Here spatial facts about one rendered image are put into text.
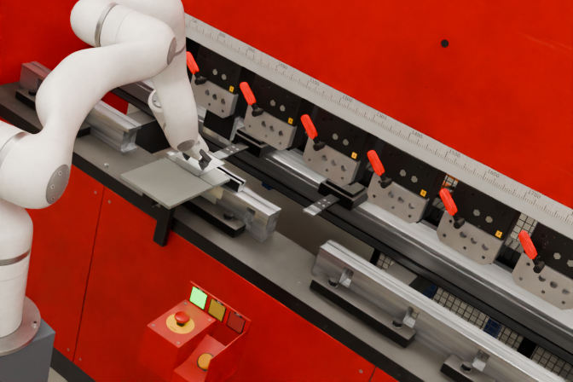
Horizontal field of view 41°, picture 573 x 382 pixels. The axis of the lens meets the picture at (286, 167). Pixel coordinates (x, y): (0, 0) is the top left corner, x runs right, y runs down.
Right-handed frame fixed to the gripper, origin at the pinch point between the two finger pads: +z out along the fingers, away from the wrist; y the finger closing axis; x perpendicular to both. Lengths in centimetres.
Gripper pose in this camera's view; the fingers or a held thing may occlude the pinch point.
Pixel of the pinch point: (195, 158)
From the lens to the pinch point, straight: 220.8
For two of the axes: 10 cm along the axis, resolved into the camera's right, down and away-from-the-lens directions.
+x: -5.8, 7.5, -3.0
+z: 1.6, 4.7, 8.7
